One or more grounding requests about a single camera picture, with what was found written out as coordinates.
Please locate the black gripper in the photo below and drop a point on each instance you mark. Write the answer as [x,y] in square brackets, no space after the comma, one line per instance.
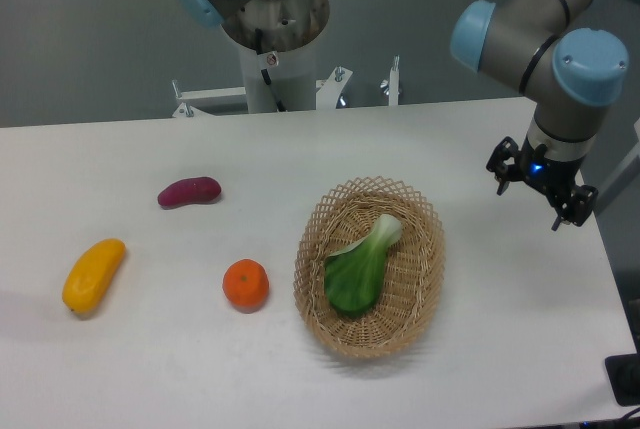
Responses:
[554,179]

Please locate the green bok choy vegetable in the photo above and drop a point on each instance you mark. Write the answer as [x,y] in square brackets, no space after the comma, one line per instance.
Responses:
[354,275]

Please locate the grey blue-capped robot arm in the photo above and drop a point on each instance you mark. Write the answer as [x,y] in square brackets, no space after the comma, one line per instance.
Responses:
[572,75]

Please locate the woven wicker basket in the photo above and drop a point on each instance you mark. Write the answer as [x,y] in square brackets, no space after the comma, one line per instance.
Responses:
[414,269]

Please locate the black device at table edge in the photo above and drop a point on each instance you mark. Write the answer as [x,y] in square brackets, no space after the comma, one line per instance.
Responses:
[623,375]

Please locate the orange tangerine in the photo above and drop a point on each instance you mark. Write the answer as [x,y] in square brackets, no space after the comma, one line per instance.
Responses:
[246,285]

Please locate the purple sweet potato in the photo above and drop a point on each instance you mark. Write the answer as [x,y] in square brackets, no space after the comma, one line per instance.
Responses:
[198,190]

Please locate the yellow mango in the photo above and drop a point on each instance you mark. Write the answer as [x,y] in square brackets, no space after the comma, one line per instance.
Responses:
[90,277]

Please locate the white metal mounting frame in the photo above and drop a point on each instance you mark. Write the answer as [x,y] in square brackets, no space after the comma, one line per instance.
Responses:
[329,94]

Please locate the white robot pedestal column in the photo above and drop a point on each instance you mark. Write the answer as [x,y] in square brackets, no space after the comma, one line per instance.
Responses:
[276,42]

